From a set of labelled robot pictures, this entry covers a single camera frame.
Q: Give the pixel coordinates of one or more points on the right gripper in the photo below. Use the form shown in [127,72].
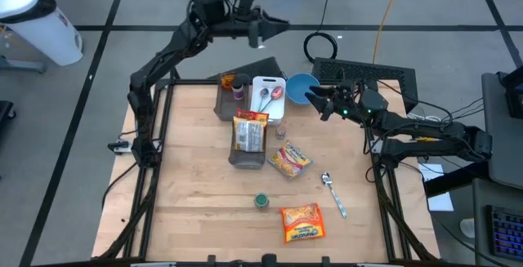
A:
[355,103]

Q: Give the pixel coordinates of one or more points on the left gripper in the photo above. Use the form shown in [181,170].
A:
[235,28]

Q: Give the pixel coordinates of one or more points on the reduced sodium ramen packet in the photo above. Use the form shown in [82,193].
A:
[290,160]

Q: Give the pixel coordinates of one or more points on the purple label spice jar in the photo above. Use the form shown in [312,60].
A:
[238,91]

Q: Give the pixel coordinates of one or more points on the yellow ramen packet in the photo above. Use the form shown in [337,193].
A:
[248,135]

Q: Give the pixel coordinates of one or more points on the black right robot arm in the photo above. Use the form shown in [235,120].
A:
[429,130]

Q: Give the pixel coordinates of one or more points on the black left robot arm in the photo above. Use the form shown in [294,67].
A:
[163,56]

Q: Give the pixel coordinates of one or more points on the blue bowl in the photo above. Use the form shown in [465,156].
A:
[298,87]

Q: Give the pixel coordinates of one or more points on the small clear glass jar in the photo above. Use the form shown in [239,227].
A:
[280,133]

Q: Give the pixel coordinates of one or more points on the white plastic bin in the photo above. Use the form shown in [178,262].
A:
[267,114]

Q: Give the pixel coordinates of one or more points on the grey translucent plastic bin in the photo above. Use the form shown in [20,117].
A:
[224,109]
[247,161]

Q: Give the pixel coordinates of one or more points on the green lid spice jar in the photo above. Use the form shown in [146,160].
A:
[261,201]

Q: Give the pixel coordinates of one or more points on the orange ramen packet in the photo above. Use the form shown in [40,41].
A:
[302,223]

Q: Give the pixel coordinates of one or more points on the black desk support bar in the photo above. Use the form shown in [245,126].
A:
[457,177]

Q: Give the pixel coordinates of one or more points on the white paper sheet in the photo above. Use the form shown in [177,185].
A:
[443,203]

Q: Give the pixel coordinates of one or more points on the grey desk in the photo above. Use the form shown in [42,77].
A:
[502,148]
[482,226]

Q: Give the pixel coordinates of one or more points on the black desktop device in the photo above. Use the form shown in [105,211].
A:
[515,95]

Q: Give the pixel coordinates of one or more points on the black white power box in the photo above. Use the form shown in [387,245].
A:
[120,148]

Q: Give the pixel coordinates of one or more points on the white computer mouse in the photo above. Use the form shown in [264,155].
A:
[468,228]

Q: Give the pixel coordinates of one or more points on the white trash can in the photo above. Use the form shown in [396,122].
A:
[45,30]

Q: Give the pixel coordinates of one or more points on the blue backlit keyboard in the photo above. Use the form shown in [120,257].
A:
[506,234]

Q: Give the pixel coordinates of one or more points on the grey furniture leg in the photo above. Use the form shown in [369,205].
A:
[24,68]

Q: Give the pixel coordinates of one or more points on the black chair base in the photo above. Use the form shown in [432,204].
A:
[6,112]

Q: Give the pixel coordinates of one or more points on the silver mounting bracket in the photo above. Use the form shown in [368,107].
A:
[376,147]

